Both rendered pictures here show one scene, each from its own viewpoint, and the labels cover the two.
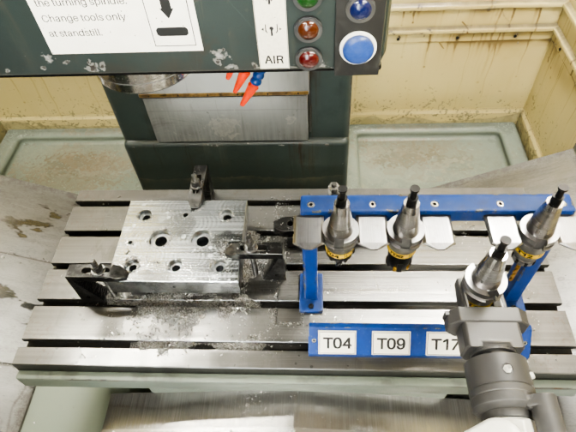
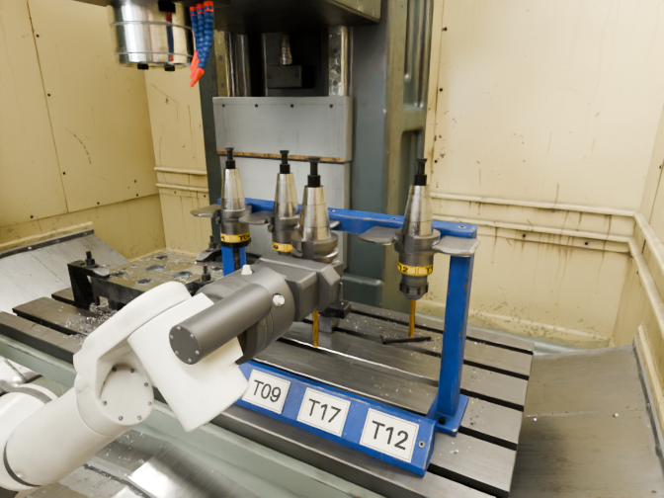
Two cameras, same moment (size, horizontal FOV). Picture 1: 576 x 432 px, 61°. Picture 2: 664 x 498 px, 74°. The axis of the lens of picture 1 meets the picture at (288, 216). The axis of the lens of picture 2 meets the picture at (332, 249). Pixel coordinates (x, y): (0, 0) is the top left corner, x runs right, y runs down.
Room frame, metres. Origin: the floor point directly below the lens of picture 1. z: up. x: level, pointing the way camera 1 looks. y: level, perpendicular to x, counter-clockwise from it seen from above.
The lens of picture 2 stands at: (-0.13, -0.53, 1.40)
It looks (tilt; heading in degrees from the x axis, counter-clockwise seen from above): 18 degrees down; 22
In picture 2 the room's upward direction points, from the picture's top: straight up
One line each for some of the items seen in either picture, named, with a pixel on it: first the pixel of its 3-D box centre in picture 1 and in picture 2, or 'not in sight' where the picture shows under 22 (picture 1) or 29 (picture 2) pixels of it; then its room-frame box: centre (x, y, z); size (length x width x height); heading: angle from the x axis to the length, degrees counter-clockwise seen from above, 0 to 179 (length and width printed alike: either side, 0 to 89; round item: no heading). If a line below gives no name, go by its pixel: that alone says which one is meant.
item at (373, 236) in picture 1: (372, 232); (259, 218); (0.49, -0.14, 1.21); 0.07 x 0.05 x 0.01; 174
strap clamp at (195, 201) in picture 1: (200, 193); (215, 260); (0.83, 0.22, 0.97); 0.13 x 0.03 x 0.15; 174
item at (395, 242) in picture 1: (405, 232); (287, 221); (0.49, -0.20, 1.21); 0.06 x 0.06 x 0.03
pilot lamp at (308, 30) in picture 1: (308, 30); not in sight; (0.43, -0.03, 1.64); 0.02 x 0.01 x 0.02; 84
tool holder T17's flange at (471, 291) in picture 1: (483, 282); (314, 245); (0.38, -0.30, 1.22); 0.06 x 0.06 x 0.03
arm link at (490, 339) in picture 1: (492, 351); (272, 292); (0.28, -0.29, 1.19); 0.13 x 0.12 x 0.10; 84
